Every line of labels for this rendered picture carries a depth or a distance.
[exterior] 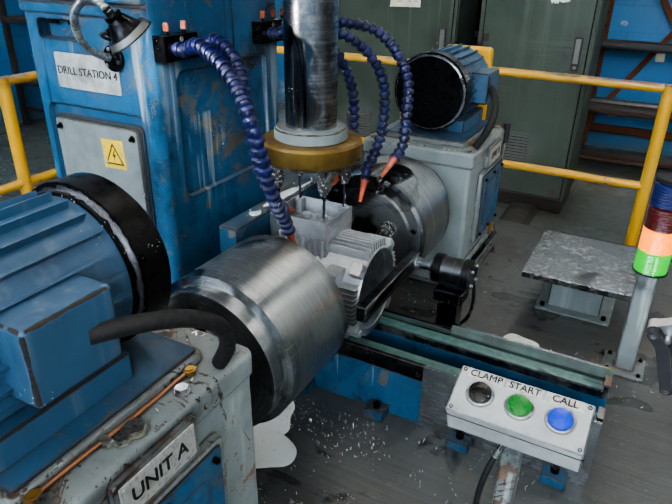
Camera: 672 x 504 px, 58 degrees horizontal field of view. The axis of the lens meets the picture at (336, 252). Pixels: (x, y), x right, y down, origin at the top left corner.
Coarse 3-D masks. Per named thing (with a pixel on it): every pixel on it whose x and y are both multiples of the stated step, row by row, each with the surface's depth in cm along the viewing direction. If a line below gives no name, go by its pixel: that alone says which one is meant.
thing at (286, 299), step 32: (224, 256) 92; (256, 256) 91; (288, 256) 92; (192, 288) 85; (224, 288) 84; (256, 288) 84; (288, 288) 87; (320, 288) 92; (256, 320) 82; (288, 320) 84; (320, 320) 90; (256, 352) 82; (288, 352) 83; (320, 352) 91; (256, 384) 84; (288, 384) 85; (256, 416) 87
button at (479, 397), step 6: (474, 384) 78; (480, 384) 78; (486, 384) 78; (468, 390) 78; (474, 390) 78; (480, 390) 78; (486, 390) 78; (474, 396) 77; (480, 396) 77; (486, 396) 77; (480, 402) 77; (486, 402) 77
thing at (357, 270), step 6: (390, 240) 114; (390, 246) 114; (354, 264) 105; (360, 264) 105; (354, 270) 105; (360, 270) 104; (354, 276) 105; (360, 276) 104; (348, 330) 110; (354, 330) 110; (360, 330) 110; (354, 336) 111; (360, 336) 111
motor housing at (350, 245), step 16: (336, 240) 110; (352, 240) 110; (368, 240) 109; (384, 240) 112; (336, 256) 109; (352, 256) 108; (368, 256) 106; (384, 256) 117; (368, 272) 121; (384, 272) 120; (352, 288) 105; (368, 288) 121; (352, 304) 105; (384, 304) 119; (352, 320) 107; (368, 320) 116
